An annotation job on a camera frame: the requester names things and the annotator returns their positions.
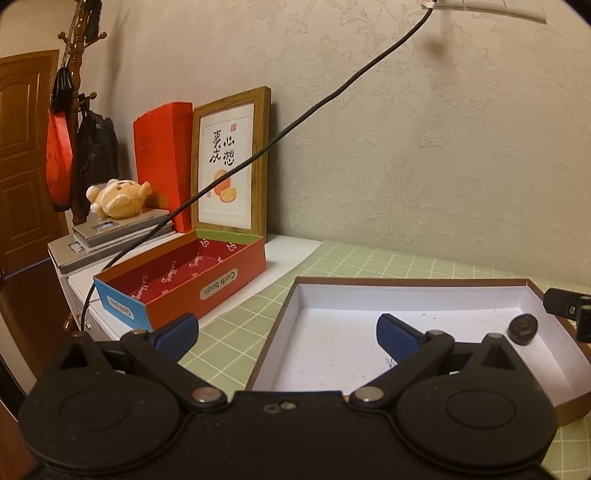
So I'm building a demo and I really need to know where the dark round fruit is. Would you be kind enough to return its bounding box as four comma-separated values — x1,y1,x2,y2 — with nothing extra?
507,313,539,346

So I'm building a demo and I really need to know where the red open gift box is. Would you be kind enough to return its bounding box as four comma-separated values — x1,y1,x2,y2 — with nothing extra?
94,230,266,331

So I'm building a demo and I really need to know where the brown shallow cardboard box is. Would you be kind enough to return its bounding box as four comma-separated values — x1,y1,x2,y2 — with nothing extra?
246,277,590,425

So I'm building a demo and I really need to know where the stack of grey books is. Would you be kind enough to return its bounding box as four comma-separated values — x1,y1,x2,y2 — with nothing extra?
47,209,168,275

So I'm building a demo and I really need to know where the yellow plush toy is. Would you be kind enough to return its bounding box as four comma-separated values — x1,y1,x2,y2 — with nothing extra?
86,179,152,219

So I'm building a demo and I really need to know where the brown wooden door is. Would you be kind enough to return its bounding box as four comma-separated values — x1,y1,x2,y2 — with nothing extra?
0,49,80,370

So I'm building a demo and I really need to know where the black hanging bag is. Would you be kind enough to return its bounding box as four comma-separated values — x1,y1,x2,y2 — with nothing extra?
76,110,119,217

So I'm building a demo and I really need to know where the red paper envelope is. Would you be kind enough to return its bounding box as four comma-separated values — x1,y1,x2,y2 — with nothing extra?
133,102,193,212

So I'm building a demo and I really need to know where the wooden framed calligraphy picture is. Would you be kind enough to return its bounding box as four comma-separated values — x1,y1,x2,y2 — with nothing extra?
190,86,271,237

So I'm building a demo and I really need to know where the red hanging bag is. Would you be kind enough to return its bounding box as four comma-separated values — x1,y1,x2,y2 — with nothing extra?
45,111,73,212

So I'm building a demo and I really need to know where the wooden coat rack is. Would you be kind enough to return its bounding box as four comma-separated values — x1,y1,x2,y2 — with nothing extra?
58,1,107,225

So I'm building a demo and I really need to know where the black power cable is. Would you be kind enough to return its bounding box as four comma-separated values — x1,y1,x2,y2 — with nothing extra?
79,6,435,332

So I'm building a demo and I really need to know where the white wall socket strip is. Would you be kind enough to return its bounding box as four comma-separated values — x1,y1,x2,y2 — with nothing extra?
421,0,547,24

